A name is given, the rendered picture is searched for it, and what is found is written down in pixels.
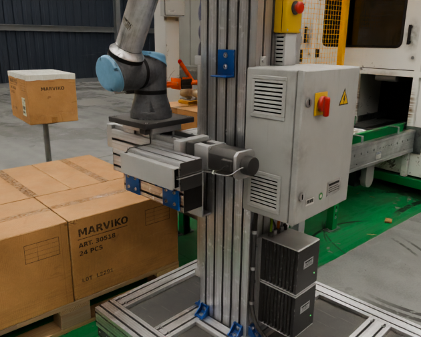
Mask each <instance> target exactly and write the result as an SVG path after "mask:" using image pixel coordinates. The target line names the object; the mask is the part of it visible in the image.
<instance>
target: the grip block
mask: <svg viewBox="0 0 421 337"><path fill-rule="evenodd" d="M171 82H178V86H171V88H172V89H177V90H181V89H192V78H187V77H182V78H171Z"/></svg>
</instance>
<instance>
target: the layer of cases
mask: <svg viewBox="0 0 421 337"><path fill-rule="evenodd" d="M176 261H178V211H177V210H175V209H172V208H170V207H167V206H165V205H163V204H161V203H158V202H156V201H153V200H151V199H148V198H146V197H143V196H141V195H137V194H135V193H133V192H130V191H127V190H126V189H125V188H124V173H121V172H118V171H115V170H114V165H112V164H110V163H108V162H106V161H103V160H101V159H98V158H96V157H94V156H92V155H85V156H78V157H73V158H66V159H62V160H55V161H50V162H43V163H39V164H32V165H27V166H20V167H15V168H9V169H4V170H0V330H3V329H6V328H8V327H10V326H14V325H16V324H18V323H21V322H24V321H26V320H28V319H31V318H34V317H36V316H39V315H41V314H44V313H46V312H49V311H52V310H54V309H56V308H59V307H62V306H64V305H67V304H70V303H72V302H74V300H75V301H77V300H80V299H82V298H85V297H87V296H90V295H92V294H95V293H97V292H100V291H102V290H105V289H108V288H110V287H112V286H115V285H118V284H120V283H123V282H126V281H128V280H130V279H133V278H135V277H138V276H140V275H143V274H145V273H148V272H150V271H153V270H155V269H158V268H161V267H164V266H165V265H168V264H171V263H174V262H176Z"/></svg>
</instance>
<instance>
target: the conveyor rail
mask: <svg viewBox="0 0 421 337"><path fill-rule="evenodd" d="M415 132H416V130H412V129H409V130H405V131H402V132H400V133H394V134H390V135H387V136H383V137H379V138H375V139H372V140H367V141H364V142H363V143H357V144H353V145H352V152H351V158H350V166H349V173H352V172H355V171H358V170H360V169H364V168H366V167H369V166H372V165H375V164H378V163H381V162H384V161H387V160H390V159H392V158H396V157H398V156H402V155H404V154H408V153H410V152H413V145H414V137H415ZM379 150H382V157H381V159H378V160H375V157H376V152H377V151H379Z"/></svg>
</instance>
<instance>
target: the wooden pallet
mask: <svg viewBox="0 0 421 337"><path fill-rule="evenodd" d="M177 268H179V261H176V262H174V263H171V264H168V265H165V266H164V267H161V268H158V269H155V270H153V271H150V272H148V273H145V274H143V275H140V276H138V277H135V278H133V279H130V280H128V281H126V282H123V283H120V284H118V285H115V286H112V287H110V288H108V289H105V290H102V291H100V292H97V293H95V294H92V295H90V296H87V297H85V298H82V299H80V300H77V301H75V300H74V302H72V303H70V304H67V305H64V306H62V307H59V308H56V309H54V310H52V311H49V312H46V313H44V314H41V315H39V316H36V317H34V318H31V319H28V320H26V321H24V322H21V323H18V324H16V325H14V326H10V327H8V328H6V329H3V330H0V336H1V335H4V334H6V333H8V332H11V331H14V330H16V329H18V328H21V327H24V326H26V325H28V324H31V323H34V322H36V321H38V320H41V319H44V318H46V317H49V316H52V315H53V321H52V322H50V323H47V324H44V325H42V326H40V327H38V328H35V329H32V330H30V331H28V332H25V333H23V334H20V335H18V336H15V337H58V336H61V335H63V334H66V333H68V332H71V331H72V330H75V329H77V328H79V327H82V326H84V325H86V324H89V323H90V322H93V321H95V320H96V315H95V307H96V306H99V305H100V304H103V303H104V302H107V301H108V300H111V299H113V298H115V297H117V296H120V295H122V294H124V293H126V292H128V291H130V290H128V291H126V292H123V293H121V294H118V295H116V296H113V297H111V298H108V299H106V300H103V301H101V302H98V303H97V304H94V305H90V300H92V299H94V298H96V297H99V296H102V295H104V294H106V293H109V292H112V291H114V290H116V289H119V288H122V287H124V286H126V285H129V284H132V283H134V282H136V281H139V280H141V279H144V278H146V277H147V282H149V281H151V280H154V279H156V278H158V277H160V276H162V275H164V274H166V273H168V272H170V271H172V270H174V269H177ZM136 288H137V287H136ZM133 289H134V288H132V289H131V290H133Z"/></svg>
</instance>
